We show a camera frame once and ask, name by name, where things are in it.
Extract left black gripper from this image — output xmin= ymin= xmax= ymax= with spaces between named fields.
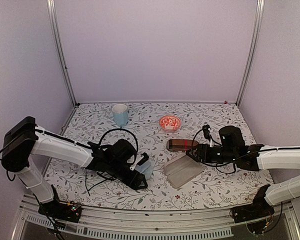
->
xmin=108 ymin=160 xmax=148 ymax=191

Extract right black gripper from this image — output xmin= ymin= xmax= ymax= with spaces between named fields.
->
xmin=185 ymin=144 xmax=237 ymax=164

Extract blue cleaning cloth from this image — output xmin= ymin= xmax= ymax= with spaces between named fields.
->
xmin=135 ymin=160 xmax=154 ymax=180

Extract brown striped glasses case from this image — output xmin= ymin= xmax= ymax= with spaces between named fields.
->
xmin=166 ymin=139 xmax=199 ymax=152

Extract pink translucent plastic cup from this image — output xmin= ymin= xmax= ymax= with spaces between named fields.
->
xmin=164 ymin=155 xmax=203 ymax=189

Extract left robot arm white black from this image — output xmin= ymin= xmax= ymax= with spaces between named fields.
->
xmin=0 ymin=116 xmax=148 ymax=217

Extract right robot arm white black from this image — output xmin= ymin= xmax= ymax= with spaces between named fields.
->
xmin=186 ymin=124 xmax=300 ymax=218

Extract black sunglasses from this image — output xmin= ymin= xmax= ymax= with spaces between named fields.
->
xmin=84 ymin=169 xmax=117 ymax=197

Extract floral patterned table mat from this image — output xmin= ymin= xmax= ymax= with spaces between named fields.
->
xmin=45 ymin=103 xmax=273 ymax=211

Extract red patterned small bowl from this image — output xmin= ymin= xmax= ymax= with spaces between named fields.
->
xmin=159 ymin=115 xmax=181 ymax=132

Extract light blue paper cup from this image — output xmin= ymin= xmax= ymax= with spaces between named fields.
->
xmin=111 ymin=103 xmax=128 ymax=127

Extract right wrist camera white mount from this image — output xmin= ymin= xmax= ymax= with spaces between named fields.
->
xmin=202 ymin=124 xmax=214 ymax=148

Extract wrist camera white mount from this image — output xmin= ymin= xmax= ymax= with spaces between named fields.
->
xmin=129 ymin=152 xmax=149 ymax=171
xmin=202 ymin=124 xmax=214 ymax=148

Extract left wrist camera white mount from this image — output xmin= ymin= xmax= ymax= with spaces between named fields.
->
xmin=129 ymin=152 xmax=149 ymax=171

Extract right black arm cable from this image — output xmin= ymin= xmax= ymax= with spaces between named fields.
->
xmin=191 ymin=128 xmax=265 ymax=175

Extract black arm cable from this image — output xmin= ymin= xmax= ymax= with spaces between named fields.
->
xmin=99 ymin=128 xmax=139 ymax=163
xmin=191 ymin=128 xmax=265 ymax=175

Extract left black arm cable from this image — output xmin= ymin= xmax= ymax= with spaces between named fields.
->
xmin=99 ymin=128 xmax=139 ymax=163

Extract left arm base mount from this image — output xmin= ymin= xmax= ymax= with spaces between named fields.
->
xmin=38 ymin=184 xmax=83 ymax=224

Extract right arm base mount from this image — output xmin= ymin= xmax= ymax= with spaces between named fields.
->
xmin=229 ymin=184 xmax=275 ymax=235

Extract right aluminium frame post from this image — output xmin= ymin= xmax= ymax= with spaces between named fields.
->
xmin=235 ymin=0 xmax=265 ymax=108

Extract aluminium frame post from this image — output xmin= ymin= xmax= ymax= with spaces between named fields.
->
xmin=235 ymin=0 xmax=265 ymax=108
xmin=46 ymin=0 xmax=78 ymax=108

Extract left aluminium frame post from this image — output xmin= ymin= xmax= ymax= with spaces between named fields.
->
xmin=46 ymin=0 xmax=78 ymax=108

